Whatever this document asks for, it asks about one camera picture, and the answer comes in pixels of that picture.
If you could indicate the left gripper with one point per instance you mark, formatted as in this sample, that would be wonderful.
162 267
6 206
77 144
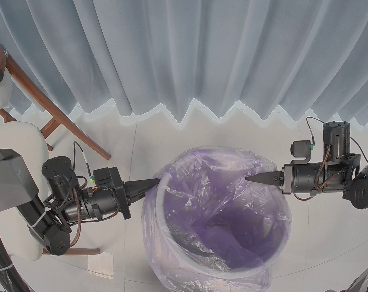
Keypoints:
101 204

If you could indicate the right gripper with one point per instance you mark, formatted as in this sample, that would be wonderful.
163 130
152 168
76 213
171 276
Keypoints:
305 178

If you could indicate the white trash bin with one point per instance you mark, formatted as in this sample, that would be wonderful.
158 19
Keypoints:
165 211

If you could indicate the purple plastic bag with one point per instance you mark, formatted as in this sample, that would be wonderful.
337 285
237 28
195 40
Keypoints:
220 199

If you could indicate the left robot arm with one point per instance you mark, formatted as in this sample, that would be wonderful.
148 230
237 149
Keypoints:
10 178

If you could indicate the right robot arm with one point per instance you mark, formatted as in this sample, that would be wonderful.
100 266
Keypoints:
336 141

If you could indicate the wooden chair with white cushion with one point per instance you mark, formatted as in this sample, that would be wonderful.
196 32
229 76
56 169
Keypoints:
22 138

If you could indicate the pale blue curtain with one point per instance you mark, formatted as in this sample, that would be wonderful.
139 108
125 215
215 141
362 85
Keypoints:
184 41

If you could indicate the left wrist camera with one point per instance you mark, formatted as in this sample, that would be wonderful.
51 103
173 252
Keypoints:
101 176

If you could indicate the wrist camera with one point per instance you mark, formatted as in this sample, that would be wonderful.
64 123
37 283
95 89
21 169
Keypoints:
101 176
300 149

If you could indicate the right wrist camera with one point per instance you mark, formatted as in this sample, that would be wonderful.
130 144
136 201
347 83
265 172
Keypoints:
300 149

